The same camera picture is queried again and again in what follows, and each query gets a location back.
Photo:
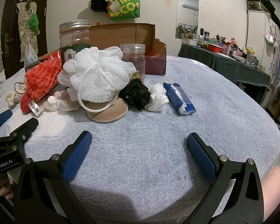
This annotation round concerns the green plush on door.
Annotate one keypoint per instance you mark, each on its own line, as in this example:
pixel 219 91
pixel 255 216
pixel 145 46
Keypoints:
pixel 34 24

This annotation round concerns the coral knitted scrunchie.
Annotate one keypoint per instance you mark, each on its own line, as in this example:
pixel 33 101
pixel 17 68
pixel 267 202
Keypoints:
pixel 42 78

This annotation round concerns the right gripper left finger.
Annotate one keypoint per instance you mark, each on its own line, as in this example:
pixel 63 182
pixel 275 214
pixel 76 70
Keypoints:
pixel 45 194

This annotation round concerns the white cabinet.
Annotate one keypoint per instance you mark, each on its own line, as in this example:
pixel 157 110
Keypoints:
pixel 264 36

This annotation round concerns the cream knitted scrunchie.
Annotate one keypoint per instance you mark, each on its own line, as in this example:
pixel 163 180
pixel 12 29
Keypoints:
pixel 13 98

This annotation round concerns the plastic bag on door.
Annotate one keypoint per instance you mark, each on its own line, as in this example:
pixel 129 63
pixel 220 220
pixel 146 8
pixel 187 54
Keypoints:
pixel 30 55

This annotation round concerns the green cloth side table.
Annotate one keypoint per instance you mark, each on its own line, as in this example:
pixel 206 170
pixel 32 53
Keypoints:
pixel 256 83

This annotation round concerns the red bowl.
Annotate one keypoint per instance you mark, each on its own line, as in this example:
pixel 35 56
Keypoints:
pixel 214 48

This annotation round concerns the cardboard box red interior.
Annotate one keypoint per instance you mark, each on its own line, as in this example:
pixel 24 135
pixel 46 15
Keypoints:
pixel 104 36

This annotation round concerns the white ruffled scrunchie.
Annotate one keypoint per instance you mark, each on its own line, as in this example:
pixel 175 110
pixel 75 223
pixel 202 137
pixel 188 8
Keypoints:
pixel 158 98

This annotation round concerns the blue tissue packet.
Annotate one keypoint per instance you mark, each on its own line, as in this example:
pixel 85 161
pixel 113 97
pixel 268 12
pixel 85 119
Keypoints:
pixel 179 98

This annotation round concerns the person's left hand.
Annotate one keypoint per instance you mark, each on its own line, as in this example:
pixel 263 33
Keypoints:
pixel 5 189

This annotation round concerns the small plastic jar gold contents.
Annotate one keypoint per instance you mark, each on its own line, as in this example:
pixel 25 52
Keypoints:
pixel 134 52

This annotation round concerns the green tote bag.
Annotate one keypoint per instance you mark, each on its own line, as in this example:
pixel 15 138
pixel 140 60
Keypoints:
pixel 123 9

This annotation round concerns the dark wooden door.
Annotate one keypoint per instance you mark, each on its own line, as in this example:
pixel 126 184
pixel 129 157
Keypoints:
pixel 10 38

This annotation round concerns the wall mirror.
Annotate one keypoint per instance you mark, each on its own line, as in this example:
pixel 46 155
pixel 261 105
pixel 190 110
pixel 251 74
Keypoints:
pixel 186 17

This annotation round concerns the large glass jar green contents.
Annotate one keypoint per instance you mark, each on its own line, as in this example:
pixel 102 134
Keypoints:
pixel 74 37

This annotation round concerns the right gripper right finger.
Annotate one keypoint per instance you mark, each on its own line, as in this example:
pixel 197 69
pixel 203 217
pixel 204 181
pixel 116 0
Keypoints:
pixel 235 194

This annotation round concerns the tan round powder puff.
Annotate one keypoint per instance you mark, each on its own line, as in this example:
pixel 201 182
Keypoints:
pixel 116 111

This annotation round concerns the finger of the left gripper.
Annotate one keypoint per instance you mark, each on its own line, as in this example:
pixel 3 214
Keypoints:
pixel 23 132
pixel 4 116

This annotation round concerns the black knitted scrunchie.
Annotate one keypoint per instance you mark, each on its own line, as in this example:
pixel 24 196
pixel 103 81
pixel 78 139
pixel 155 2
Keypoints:
pixel 136 94

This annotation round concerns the beige hanging door organizer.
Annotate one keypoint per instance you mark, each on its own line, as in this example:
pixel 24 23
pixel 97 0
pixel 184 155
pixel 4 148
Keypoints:
pixel 25 11

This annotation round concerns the red yarn pompom with cord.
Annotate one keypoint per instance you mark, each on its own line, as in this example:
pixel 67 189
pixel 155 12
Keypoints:
pixel 25 102

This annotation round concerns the white mesh bath pouf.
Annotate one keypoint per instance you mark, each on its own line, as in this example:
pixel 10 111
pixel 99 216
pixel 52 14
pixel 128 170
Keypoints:
pixel 95 77

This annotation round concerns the white fluffy bunny scrunchie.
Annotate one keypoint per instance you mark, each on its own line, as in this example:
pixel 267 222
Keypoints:
pixel 57 100

